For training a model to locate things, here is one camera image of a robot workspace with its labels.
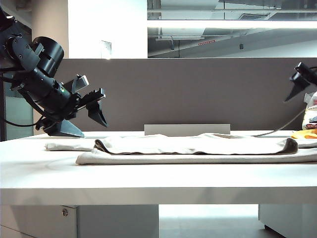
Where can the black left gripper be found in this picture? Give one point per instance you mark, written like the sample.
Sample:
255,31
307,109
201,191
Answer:
49,96

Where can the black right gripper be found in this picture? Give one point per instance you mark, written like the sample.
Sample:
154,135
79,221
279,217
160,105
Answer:
305,74

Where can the beige T-shirt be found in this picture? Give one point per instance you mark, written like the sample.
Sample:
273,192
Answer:
188,151

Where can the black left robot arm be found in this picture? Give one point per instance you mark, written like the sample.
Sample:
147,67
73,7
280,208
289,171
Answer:
49,55

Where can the printed plastic snack bag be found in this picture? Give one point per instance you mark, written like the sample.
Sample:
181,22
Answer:
311,116

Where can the yellow and orange object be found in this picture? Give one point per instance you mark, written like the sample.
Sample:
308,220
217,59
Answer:
305,135

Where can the ceiling air vent grille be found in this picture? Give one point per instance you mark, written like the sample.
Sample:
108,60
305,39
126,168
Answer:
252,17

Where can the round metal drawer lock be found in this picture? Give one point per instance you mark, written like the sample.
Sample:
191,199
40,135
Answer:
65,212

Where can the long ceiling light strip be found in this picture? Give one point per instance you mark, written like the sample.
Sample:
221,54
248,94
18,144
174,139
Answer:
223,24

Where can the red ceiling sign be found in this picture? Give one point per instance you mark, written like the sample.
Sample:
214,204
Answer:
206,42

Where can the white drawer cabinet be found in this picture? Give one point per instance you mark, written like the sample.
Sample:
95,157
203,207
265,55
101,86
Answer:
111,223

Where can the grey fabric desk divider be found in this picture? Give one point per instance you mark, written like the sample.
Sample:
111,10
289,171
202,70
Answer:
185,94

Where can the white cabinet on casters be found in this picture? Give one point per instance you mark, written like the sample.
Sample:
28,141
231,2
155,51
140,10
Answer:
292,220

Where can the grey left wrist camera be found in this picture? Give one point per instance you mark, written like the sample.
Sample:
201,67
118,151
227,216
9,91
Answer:
81,84

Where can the metal wall plate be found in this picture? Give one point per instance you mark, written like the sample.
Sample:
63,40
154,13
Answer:
106,50

